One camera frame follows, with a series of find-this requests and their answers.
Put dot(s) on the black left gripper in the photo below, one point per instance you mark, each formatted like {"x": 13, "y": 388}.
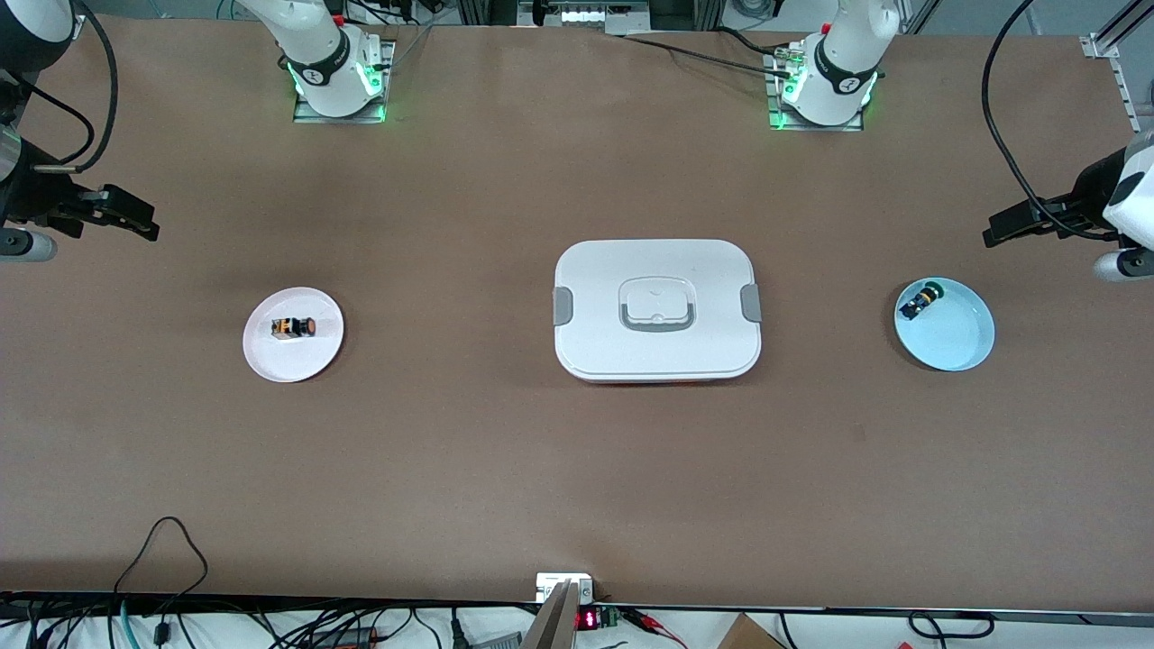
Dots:
{"x": 1088, "y": 195}

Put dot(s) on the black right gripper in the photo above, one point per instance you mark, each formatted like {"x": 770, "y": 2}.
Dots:
{"x": 32, "y": 192}

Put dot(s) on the orange black switch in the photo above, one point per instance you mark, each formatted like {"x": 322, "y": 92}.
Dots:
{"x": 295, "y": 327}

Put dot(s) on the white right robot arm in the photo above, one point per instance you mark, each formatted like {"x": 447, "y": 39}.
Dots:
{"x": 325, "y": 54}

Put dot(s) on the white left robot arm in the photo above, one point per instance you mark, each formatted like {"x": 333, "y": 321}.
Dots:
{"x": 843, "y": 54}

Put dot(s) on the white lidded box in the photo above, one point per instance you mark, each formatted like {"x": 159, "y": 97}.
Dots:
{"x": 658, "y": 347}

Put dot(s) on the grey box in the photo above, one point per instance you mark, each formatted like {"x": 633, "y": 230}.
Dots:
{"x": 496, "y": 642}

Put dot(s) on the light blue round plate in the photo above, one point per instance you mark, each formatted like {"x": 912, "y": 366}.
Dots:
{"x": 951, "y": 338}

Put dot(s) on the pale pink round plate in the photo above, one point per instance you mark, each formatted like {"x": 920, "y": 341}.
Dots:
{"x": 293, "y": 361}

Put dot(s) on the white power strip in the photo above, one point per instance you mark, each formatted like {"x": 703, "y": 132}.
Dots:
{"x": 595, "y": 13}

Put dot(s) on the brown cardboard piece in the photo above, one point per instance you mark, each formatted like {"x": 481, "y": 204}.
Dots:
{"x": 748, "y": 635}

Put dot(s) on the black plug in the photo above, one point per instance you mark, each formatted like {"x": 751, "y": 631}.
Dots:
{"x": 458, "y": 631}

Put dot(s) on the red clip lead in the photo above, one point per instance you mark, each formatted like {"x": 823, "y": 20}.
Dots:
{"x": 642, "y": 618}

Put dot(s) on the green circuit board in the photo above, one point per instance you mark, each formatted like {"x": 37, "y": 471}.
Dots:
{"x": 609, "y": 618}

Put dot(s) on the red digit display module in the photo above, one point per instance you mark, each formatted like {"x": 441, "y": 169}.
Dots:
{"x": 587, "y": 620}

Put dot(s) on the green blue switch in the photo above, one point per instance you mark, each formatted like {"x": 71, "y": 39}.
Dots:
{"x": 921, "y": 302}

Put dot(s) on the perforated metal rail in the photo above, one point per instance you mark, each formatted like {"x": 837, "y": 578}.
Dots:
{"x": 1127, "y": 90}

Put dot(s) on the aluminium frame profile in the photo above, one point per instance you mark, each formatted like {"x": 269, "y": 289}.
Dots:
{"x": 1118, "y": 31}

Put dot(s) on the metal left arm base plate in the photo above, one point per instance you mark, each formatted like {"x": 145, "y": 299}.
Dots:
{"x": 816, "y": 127}

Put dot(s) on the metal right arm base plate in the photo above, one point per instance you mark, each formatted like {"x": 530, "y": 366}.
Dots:
{"x": 338, "y": 119}

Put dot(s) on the white camera bracket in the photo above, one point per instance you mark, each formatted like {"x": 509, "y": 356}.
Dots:
{"x": 550, "y": 584}

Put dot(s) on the aluminium camera bar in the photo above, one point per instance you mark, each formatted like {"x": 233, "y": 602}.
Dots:
{"x": 554, "y": 622}

